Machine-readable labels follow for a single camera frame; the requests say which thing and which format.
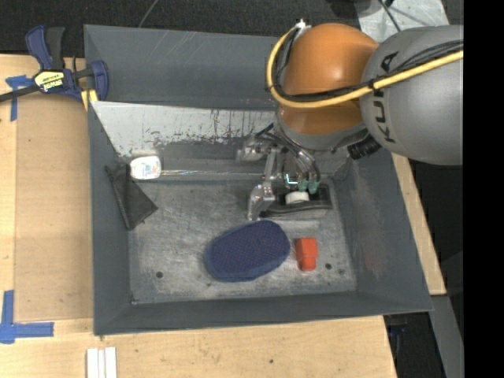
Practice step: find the dark grey cloth pouch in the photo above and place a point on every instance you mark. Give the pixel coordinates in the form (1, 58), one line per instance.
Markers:
(134, 203)

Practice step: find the red plastic cap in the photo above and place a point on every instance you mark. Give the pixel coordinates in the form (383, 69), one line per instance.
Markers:
(307, 252)

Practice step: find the blue oval sponge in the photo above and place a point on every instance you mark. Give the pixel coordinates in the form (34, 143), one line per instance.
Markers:
(248, 250)

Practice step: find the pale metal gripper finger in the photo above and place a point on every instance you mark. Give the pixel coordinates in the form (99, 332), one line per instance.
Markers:
(268, 193)
(255, 203)

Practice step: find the small white plastic container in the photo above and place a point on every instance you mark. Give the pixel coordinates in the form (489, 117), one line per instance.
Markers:
(145, 167)

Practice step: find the grey metal bin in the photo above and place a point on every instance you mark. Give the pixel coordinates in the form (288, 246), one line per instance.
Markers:
(189, 250)

